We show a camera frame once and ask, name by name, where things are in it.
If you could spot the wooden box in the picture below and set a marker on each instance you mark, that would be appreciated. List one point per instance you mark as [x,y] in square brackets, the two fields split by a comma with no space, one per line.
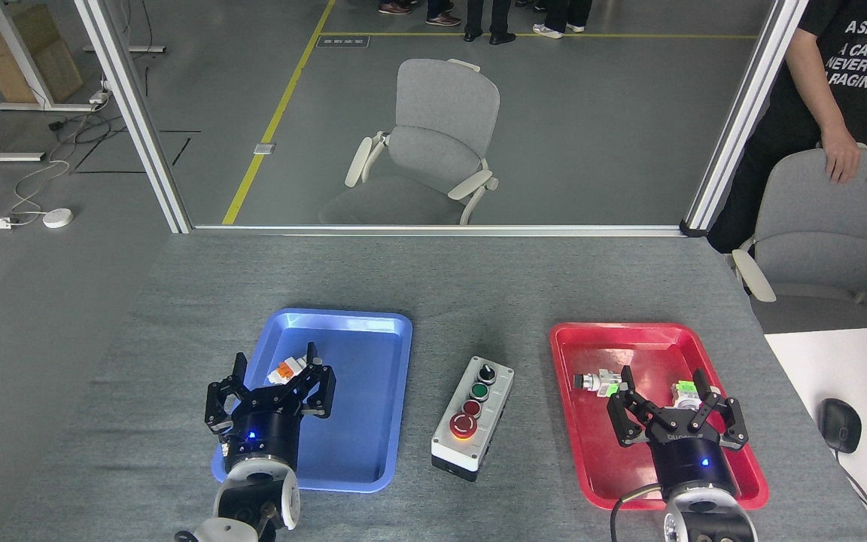
[42,68]

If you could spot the white side table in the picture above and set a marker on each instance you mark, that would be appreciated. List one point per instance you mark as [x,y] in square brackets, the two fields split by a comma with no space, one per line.
[840,361]

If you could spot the grey office chair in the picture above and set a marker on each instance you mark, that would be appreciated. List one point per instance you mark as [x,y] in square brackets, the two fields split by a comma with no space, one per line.
[825,241]
[433,143]

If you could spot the silver aluminium rail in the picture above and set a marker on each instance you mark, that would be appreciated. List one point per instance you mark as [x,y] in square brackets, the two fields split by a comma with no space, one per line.
[433,229]

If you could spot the red plastic tray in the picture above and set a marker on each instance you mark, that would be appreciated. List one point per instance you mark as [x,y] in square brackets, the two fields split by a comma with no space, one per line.
[614,467]

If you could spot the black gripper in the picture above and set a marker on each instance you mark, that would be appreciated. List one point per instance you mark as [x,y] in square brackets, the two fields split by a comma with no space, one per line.
[264,436]
[693,463]

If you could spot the person's right hand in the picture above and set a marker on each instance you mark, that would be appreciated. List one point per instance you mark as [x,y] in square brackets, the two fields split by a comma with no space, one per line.
[841,154]

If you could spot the green push button switch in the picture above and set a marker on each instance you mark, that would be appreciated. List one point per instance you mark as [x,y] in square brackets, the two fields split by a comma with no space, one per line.
[685,390]

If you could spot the red push button switch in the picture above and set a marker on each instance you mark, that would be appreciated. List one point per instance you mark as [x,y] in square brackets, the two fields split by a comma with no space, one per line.
[287,369]

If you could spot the silver aluminium post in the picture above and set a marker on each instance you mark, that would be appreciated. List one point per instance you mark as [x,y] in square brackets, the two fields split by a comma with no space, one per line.
[136,113]
[742,113]

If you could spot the dark floor label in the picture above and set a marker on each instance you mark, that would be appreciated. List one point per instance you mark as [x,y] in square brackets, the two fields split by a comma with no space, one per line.
[343,41]

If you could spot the white round floor device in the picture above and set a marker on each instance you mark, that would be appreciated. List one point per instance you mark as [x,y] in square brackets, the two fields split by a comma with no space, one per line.
[58,218]

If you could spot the white control box with buttons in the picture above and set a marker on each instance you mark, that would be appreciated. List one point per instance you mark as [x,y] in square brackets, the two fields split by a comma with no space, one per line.
[471,421]

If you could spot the blue plastic tray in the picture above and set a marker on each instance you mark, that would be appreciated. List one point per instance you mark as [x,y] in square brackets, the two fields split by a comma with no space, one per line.
[366,421]

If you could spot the black knob switch green base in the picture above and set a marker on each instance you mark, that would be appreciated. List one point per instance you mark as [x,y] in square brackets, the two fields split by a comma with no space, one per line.
[599,382]

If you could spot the person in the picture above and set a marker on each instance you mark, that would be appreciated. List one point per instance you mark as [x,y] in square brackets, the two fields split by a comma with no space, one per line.
[554,22]
[490,22]
[855,75]
[441,16]

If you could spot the black computer mouse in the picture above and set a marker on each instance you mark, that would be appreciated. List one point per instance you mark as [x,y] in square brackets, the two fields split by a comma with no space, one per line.
[838,425]

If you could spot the silver floor plate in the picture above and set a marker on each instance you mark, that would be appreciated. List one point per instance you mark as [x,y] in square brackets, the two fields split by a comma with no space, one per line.
[264,148]

